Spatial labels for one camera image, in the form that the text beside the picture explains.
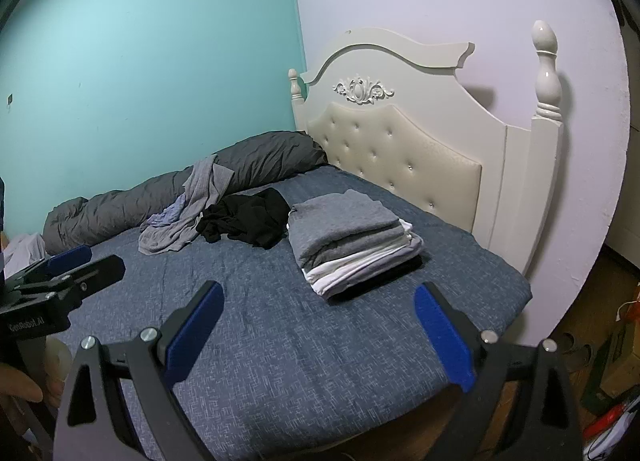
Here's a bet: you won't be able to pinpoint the light grey sheet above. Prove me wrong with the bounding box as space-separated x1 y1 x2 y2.
2 232 51 267

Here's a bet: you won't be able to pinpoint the dark slippers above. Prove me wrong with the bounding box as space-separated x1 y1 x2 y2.
555 333 596 372

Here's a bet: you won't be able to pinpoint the red object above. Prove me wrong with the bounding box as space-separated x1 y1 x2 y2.
582 403 628 439

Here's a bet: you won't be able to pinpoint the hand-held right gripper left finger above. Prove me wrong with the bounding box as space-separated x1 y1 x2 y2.
52 280 225 461

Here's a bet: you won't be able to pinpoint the light grey knit garment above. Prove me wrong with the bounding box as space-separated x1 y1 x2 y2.
287 190 401 259

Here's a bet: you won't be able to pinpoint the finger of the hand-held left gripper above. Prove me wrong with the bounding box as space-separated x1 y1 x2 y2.
22 244 93 282
20 254 126 301

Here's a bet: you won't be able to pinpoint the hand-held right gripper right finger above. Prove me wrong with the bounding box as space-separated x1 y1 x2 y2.
414 282 586 461

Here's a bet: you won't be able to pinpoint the blue striped cloth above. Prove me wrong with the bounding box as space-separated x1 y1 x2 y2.
148 194 188 228

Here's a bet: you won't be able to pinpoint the green and brown cardboard box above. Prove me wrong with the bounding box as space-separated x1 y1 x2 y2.
582 321 640 414

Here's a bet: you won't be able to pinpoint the dark grey rolled duvet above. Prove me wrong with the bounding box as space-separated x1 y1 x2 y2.
42 130 328 254

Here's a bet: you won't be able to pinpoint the bed with blue sheet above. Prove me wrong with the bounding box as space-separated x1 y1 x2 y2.
45 164 532 459

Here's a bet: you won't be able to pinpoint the white garment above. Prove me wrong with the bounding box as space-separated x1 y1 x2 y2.
302 231 425 287

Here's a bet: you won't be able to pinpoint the black crumpled garment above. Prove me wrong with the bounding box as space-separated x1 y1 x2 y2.
196 188 291 250

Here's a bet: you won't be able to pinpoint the person's left hand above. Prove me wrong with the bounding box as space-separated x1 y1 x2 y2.
0 363 45 404

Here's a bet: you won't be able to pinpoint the cream tufted headboard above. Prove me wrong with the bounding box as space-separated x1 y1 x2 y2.
287 20 566 277

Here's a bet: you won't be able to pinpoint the grey ribbed garment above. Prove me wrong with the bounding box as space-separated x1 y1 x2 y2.
138 155 235 256

